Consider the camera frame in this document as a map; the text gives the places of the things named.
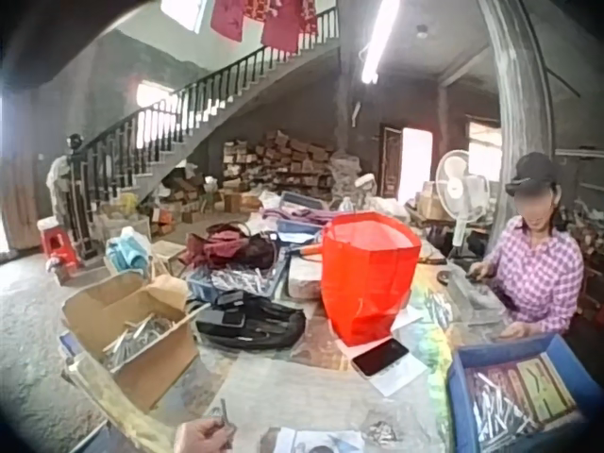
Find person's left hand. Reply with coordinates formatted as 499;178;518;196
173;416;238;453

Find small metal part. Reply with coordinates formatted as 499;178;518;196
210;397;237;449

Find printed paper sheet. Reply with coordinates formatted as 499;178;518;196
272;428;366;453

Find black bag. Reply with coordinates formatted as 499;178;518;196
194;291;308;351

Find cardboard box of metal parts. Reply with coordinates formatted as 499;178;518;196
60;272;200;412

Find blue basket of metal parts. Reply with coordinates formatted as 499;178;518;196
185;254;290;304

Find clear bag of metal parts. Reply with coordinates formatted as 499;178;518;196
360;413;408;448

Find white stone block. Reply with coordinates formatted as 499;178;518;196
287;257;325;302

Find black smartphone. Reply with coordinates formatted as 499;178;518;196
350;337;411;378

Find small wooden stool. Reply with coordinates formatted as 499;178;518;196
149;239;189;276

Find maroon cloth bag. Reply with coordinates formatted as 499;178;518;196
180;222;278;271

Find white paper sheet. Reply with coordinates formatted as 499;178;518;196
366;352;429;398

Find light blue cloth bundle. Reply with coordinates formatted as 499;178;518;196
105;226;153;280

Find red plastic bag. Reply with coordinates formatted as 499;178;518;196
320;211;423;347

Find blue plastic basket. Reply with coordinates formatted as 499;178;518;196
275;190;328;238

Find heap of loose cartons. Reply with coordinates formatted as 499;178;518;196
149;173;224;237

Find purple cloth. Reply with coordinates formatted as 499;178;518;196
260;206;342;227

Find red plastic stool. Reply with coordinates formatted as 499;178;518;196
39;225;80;276

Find pile of loose metal parts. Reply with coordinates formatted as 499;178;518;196
418;286;455;332

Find stack of cardboard boxes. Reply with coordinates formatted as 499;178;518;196
221;130;337;200

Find heap of clear sacks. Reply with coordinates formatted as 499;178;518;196
328;150;379;210

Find grey metal tray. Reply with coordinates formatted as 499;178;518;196
446;275;507;327

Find blue crate of metal parts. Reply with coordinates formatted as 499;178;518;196
446;331;604;453

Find staircase with black railing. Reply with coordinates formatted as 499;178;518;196
64;4;342;261

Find brown wooden door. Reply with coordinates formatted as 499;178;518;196
378;124;404;200

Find white standing fan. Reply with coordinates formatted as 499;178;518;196
434;149;492;260

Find red hanging clothes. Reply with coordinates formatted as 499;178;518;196
210;0;320;55

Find fluorescent tube light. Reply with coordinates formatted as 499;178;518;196
360;0;401;86

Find orange handled tool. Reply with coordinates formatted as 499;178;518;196
286;242;325;261

